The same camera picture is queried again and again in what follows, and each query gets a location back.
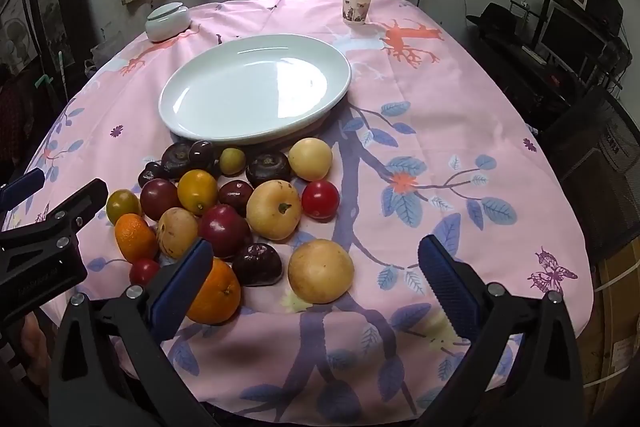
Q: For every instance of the large yellow pear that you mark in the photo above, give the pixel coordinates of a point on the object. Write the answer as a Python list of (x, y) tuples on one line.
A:
[(274, 210)]

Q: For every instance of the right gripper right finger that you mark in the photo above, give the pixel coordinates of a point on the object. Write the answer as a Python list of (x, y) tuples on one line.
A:
[(522, 368)]

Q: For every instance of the yellow orange tomato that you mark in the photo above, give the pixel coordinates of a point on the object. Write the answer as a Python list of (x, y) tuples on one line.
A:
[(197, 191)]

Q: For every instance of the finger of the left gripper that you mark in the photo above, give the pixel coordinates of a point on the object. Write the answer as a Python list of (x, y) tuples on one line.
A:
[(15, 192), (75, 204)]

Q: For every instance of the large orange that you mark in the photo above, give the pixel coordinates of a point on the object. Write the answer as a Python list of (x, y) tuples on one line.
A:
[(219, 297)]

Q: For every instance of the pink floral tablecloth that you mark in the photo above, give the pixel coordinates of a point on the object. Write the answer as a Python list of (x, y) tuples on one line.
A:
[(423, 143)]

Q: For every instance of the dark red cherry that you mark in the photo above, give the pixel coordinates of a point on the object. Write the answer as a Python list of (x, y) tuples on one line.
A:
[(235, 194)]

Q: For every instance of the white lidded ceramic jar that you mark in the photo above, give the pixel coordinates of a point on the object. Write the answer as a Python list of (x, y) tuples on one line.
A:
[(167, 21)]

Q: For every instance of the dark purple cherry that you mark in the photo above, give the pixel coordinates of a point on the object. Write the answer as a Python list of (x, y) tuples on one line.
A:
[(202, 155)]

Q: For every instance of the round tan pear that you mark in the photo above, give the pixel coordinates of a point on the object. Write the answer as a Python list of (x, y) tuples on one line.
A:
[(320, 271)]

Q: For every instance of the white oval plate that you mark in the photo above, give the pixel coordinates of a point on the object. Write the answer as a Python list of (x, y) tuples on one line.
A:
[(254, 89)]

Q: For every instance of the small green yellow fruit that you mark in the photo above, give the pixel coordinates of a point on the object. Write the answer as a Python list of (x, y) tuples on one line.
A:
[(232, 161)]

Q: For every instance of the small dark cherry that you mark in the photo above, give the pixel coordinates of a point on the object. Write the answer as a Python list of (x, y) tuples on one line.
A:
[(152, 170)]

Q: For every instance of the pale yellow round fruit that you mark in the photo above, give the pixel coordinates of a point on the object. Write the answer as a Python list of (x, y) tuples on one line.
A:
[(310, 159)]

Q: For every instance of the large red plum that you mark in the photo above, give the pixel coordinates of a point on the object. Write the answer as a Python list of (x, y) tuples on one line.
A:
[(223, 228)]

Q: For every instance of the person's hand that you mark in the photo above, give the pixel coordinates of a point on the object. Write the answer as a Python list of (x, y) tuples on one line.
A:
[(34, 343)]

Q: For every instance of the small orange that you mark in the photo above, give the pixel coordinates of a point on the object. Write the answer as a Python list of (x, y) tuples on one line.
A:
[(135, 239)]

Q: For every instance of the patterned paper cup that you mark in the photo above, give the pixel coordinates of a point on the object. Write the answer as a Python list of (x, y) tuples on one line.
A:
[(355, 11)]

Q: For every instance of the green yellow tomato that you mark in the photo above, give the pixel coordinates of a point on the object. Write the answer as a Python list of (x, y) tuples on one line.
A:
[(120, 203)]

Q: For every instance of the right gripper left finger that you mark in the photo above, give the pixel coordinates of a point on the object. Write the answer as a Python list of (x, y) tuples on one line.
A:
[(109, 368)]

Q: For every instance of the dark water chestnut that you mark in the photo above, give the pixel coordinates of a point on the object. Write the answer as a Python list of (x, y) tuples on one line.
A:
[(266, 167), (176, 161)]

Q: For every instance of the striped pepino melon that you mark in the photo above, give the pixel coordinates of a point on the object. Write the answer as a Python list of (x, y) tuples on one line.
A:
[(176, 231)]

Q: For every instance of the small red cherry tomato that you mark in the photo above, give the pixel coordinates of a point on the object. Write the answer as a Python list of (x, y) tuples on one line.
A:
[(142, 271)]

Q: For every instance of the computer monitor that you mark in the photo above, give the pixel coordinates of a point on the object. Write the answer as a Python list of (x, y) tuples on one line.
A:
[(572, 43)]

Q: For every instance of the dark red plum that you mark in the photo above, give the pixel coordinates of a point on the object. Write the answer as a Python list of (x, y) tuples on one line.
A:
[(157, 196)]

